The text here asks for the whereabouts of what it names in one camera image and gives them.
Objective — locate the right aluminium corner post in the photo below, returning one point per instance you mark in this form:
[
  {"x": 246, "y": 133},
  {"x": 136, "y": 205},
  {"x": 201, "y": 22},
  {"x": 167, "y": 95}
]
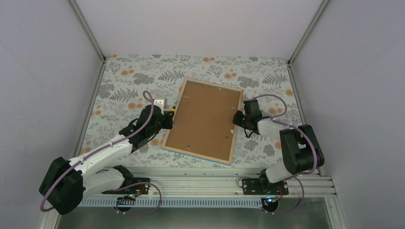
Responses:
[{"x": 308, "y": 31}]

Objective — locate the floral patterned table mat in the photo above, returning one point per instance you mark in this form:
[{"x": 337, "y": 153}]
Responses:
[{"x": 119, "y": 100}]

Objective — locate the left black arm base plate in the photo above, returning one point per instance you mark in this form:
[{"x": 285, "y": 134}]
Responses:
[{"x": 133, "y": 190}]

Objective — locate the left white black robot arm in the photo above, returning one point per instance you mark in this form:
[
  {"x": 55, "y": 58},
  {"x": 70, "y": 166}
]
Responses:
[{"x": 69, "y": 181}]

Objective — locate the aluminium corner post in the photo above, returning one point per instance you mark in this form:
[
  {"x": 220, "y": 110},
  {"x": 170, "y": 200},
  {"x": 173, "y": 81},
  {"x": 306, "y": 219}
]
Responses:
[
  {"x": 308, "y": 31},
  {"x": 85, "y": 26}
]

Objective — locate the brown frame backing board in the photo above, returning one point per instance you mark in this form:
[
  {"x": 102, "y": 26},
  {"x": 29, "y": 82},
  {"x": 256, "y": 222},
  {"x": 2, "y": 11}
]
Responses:
[{"x": 204, "y": 121}]

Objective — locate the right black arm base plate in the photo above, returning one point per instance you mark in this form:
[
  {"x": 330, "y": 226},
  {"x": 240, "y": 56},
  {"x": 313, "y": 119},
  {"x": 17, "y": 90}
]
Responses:
[{"x": 256, "y": 186}]

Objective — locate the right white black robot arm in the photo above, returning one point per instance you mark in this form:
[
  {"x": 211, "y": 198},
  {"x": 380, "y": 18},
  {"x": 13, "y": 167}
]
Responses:
[{"x": 301, "y": 152}]

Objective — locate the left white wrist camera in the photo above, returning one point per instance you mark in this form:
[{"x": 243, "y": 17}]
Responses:
[{"x": 161, "y": 103}]

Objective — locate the grey slotted cable duct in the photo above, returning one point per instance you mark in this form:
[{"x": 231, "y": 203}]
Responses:
[{"x": 167, "y": 202}]

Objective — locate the left aluminium corner post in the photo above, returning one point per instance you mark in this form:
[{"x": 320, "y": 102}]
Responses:
[{"x": 85, "y": 26}]

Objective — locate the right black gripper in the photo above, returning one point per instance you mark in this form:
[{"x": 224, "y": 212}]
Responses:
[{"x": 236, "y": 119}]

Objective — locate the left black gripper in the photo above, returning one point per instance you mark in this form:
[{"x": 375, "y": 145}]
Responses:
[{"x": 168, "y": 117}]

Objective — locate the teal wooden picture frame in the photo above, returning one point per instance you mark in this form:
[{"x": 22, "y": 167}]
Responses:
[{"x": 204, "y": 121}]

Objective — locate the aluminium mounting rail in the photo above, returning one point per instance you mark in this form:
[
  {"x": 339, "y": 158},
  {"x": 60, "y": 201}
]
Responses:
[{"x": 221, "y": 183}]

